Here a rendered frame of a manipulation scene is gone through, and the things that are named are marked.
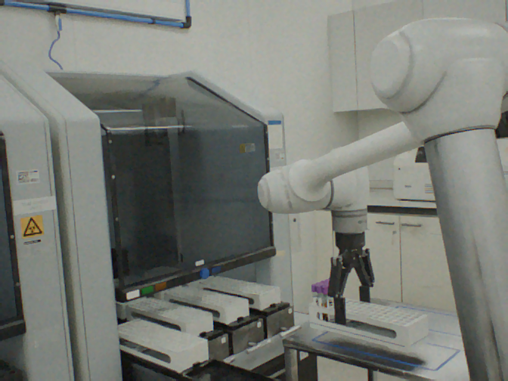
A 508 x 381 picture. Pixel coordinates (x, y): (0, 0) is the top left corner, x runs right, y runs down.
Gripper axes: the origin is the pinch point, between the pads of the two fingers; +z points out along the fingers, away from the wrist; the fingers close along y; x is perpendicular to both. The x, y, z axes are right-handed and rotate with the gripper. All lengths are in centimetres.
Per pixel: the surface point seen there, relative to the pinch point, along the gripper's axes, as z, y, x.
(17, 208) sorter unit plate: -33, -67, 40
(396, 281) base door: 53, 189, 105
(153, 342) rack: 5, -39, 33
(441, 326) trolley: 8.7, 23.0, -12.4
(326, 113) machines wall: -59, 207, 169
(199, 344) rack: 4.3, -33.0, 22.3
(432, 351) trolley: 8.7, 6.5, -18.3
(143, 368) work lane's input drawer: 11, -42, 34
